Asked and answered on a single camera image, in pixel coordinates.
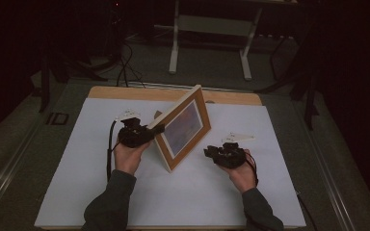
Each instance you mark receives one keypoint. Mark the white table mat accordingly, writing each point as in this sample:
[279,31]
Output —
[189,192]

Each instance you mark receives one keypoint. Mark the black stand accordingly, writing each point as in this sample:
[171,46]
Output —
[310,96]
[45,83]

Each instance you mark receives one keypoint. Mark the black floor box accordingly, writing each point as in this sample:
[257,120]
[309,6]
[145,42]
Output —
[57,118]

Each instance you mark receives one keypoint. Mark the wooden picture frame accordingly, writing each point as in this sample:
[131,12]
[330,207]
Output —
[186,128]

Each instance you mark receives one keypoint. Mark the aluminium floor rail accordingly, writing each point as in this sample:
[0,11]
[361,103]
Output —
[6,173]
[327,166]

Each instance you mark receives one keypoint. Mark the person's right hand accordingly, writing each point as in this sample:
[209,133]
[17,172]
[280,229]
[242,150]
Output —
[245,176]

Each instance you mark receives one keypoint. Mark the white metal stand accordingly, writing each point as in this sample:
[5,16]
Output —
[212,25]

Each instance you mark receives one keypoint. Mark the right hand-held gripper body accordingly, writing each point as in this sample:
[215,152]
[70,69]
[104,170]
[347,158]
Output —
[232,157]

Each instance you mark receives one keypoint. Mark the person's left hand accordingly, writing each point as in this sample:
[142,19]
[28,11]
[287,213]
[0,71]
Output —
[128,160]

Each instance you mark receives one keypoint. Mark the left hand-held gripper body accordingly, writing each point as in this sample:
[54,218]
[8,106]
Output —
[133,134]

